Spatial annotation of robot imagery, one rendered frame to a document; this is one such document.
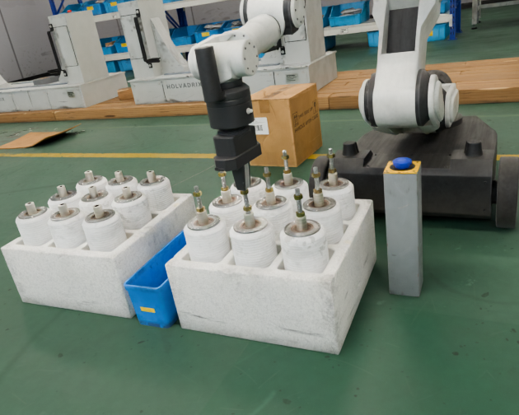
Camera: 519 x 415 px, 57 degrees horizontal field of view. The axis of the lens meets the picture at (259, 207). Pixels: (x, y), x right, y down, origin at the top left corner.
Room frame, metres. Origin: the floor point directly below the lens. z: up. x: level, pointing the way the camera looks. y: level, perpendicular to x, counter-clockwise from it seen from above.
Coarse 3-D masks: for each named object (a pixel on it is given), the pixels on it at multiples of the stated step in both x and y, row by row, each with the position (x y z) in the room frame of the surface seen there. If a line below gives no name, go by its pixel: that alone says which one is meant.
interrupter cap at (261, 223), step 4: (240, 220) 0.97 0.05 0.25; (244, 220) 0.97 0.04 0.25; (256, 220) 0.96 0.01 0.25; (260, 220) 0.95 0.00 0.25; (264, 220) 0.95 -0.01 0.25; (236, 224) 0.95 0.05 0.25; (240, 224) 0.95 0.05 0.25; (244, 224) 0.95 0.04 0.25; (256, 224) 0.94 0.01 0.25; (260, 224) 0.94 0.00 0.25; (264, 224) 0.93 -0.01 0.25; (236, 228) 0.93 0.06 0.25; (240, 228) 0.93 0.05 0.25; (244, 228) 0.93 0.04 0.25; (248, 228) 0.93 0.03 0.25; (252, 228) 0.93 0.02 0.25; (256, 228) 0.92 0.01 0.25; (260, 228) 0.91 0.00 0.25; (240, 232) 0.91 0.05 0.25; (244, 232) 0.91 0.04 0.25; (248, 232) 0.90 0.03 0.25; (252, 232) 0.90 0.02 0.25
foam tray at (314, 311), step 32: (352, 224) 1.01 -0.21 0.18; (352, 256) 0.92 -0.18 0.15; (192, 288) 0.93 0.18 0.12; (224, 288) 0.90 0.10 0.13; (256, 288) 0.86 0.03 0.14; (288, 288) 0.83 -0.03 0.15; (320, 288) 0.79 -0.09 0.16; (352, 288) 0.90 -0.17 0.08; (192, 320) 0.95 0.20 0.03; (224, 320) 0.90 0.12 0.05; (256, 320) 0.87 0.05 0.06; (288, 320) 0.83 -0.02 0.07; (320, 320) 0.80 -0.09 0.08; (352, 320) 0.88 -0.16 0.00
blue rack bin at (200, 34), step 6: (204, 24) 6.88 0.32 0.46; (210, 24) 7.01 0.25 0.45; (222, 24) 6.58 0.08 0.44; (198, 30) 6.71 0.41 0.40; (204, 30) 6.85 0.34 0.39; (210, 30) 6.48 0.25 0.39; (216, 30) 6.45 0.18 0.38; (222, 30) 6.56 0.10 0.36; (198, 36) 6.58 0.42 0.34; (204, 36) 6.54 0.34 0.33; (198, 42) 6.60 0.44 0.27
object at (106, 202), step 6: (108, 192) 1.32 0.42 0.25; (102, 198) 1.27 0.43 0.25; (108, 198) 1.28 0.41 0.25; (78, 204) 1.28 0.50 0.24; (84, 204) 1.26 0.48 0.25; (90, 204) 1.25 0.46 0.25; (102, 204) 1.26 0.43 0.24; (108, 204) 1.27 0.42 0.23; (84, 210) 1.26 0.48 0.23; (90, 210) 1.25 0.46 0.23
